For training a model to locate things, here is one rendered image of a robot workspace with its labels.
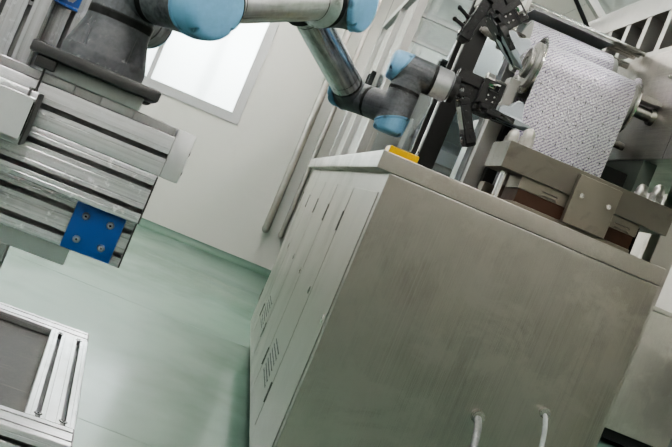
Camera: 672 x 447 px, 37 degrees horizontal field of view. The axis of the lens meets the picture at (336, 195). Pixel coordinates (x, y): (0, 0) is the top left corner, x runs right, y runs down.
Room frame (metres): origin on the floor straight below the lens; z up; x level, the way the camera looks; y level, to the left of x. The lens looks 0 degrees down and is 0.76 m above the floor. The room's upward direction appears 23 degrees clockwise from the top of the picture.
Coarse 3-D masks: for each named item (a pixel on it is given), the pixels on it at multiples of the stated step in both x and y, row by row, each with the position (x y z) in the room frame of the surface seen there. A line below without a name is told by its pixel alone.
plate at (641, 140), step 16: (640, 64) 2.67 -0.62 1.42; (656, 64) 2.55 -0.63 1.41; (656, 80) 2.51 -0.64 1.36; (656, 96) 2.46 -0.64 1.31; (624, 128) 2.59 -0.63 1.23; (640, 128) 2.48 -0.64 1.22; (656, 128) 2.38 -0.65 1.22; (640, 144) 2.44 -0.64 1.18; (656, 144) 2.34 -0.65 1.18; (608, 160) 2.62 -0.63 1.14; (656, 160) 2.32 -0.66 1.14; (656, 176) 2.55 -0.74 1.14
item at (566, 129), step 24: (528, 96) 2.34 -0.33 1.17; (552, 96) 2.34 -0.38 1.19; (528, 120) 2.34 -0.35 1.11; (552, 120) 2.34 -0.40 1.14; (576, 120) 2.35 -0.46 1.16; (600, 120) 2.35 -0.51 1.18; (552, 144) 2.34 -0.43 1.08; (576, 144) 2.35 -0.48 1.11; (600, 144) 2.35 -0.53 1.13; (600, 168) 2.35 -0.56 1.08
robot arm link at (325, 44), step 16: (304, 32) 2.14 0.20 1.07; (320, 32) 2.14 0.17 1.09; (336, 32) 2.19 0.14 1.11; (320, 48) 2.18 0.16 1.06; (336, 48) 2.20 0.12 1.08; (320, 64) 2.24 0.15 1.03; (336, 64) 2.23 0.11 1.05; (352, 64) 2.28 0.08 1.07; (336, 80) 2.27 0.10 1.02; (352, 80) 2.29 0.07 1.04; (336, 96) 2.34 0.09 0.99; (352, 96) 2.32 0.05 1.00; (352, 112) 2.37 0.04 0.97
